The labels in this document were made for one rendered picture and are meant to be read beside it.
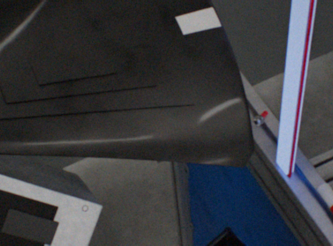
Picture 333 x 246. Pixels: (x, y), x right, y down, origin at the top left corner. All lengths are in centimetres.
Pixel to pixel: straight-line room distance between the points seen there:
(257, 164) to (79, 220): 31
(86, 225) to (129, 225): 115
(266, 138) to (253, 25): 95
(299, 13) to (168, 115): 18
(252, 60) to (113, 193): 51
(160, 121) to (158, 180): 135
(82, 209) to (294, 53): 24
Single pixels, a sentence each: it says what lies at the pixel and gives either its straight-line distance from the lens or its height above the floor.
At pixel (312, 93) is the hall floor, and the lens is 201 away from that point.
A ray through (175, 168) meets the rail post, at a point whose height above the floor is 44.
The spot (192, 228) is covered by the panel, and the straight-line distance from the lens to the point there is 148.
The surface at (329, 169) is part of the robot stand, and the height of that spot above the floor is 23.
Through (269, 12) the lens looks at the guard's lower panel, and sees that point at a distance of 178.
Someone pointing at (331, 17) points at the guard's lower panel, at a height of 19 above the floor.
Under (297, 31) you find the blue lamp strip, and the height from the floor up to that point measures 109.
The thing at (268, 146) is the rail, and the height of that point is 86.
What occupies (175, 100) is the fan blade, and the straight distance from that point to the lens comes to 50.
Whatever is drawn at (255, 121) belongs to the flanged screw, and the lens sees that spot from 85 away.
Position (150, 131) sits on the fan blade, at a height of 115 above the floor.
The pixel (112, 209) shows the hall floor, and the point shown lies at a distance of 180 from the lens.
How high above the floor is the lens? 154
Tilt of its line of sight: 52 degrees down
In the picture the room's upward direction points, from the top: 7 degrees counter-clockwise
